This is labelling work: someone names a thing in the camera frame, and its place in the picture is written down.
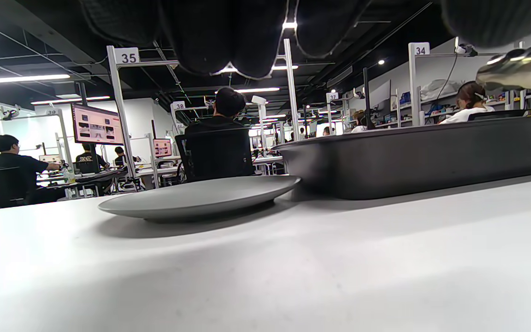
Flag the person's left hand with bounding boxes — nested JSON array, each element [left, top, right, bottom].
[[79, 0, 531, 80]]

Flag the grey round plate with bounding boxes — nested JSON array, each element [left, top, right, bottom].
[[98, 175, 302, 221]]

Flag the dark metal baking tray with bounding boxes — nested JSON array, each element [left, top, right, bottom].
[[272, 114, 531, 200]]

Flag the red-handled kitchen tongs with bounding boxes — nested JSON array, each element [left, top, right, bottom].
[[476, 42, 531, 91]]

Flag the black office chair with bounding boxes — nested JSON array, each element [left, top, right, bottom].
[[0, 167, 31, 210], [467, 109, 530, 122], [175, 128, 255, 183]]

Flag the small computer monitor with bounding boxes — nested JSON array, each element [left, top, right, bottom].
[[153, 138, 173, 158]]

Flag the large computer monitor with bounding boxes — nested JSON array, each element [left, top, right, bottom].
[[71, 103, 125, 146]]

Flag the ceiling light strip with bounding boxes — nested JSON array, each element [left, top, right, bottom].
[[30, 95, 111, 106], [0, 74, 71, 86]]

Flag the white metal frame post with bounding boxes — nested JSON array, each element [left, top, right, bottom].
[[408, 42, 478, 126], [283, 38, 301, 141], [106, 46, 181, 185]]

